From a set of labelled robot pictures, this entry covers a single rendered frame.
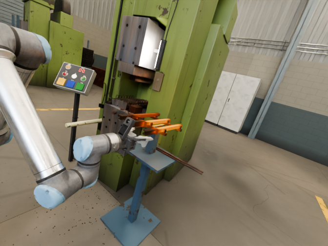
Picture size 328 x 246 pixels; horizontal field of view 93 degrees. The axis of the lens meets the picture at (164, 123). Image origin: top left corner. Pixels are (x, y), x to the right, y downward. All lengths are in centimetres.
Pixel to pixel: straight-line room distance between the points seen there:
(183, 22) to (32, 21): 524
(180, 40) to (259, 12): 639
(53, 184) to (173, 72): 123
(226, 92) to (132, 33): 528
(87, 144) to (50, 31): 576
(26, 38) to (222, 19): 191
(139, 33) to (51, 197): 138
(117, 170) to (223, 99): 539
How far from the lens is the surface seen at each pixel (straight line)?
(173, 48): 157
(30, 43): 85
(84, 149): 66
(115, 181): 190
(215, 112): 661
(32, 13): 635
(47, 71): 635
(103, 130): 182
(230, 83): 654
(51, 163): 66
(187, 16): 160
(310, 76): 711
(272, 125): 702
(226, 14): 227
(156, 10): 177
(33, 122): 68
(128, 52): 166
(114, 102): 173
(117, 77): 190
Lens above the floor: 134
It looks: 16 degrees down
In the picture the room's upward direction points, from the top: 16 degrees clockwise
